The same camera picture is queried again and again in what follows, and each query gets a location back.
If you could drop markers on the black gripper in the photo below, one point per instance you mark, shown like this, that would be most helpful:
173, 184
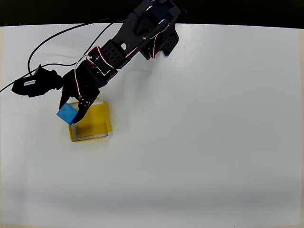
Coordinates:
76, 92

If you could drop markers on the blue cube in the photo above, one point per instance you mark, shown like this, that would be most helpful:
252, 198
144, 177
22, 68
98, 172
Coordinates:
67, 114

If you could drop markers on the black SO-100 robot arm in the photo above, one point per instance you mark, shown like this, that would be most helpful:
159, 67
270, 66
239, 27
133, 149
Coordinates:
133, 33

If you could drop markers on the yellow open box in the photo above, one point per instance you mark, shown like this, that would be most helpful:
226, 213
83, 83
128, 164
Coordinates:
95, 123

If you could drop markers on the black camera with white label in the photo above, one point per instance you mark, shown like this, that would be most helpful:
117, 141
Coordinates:
38, 83

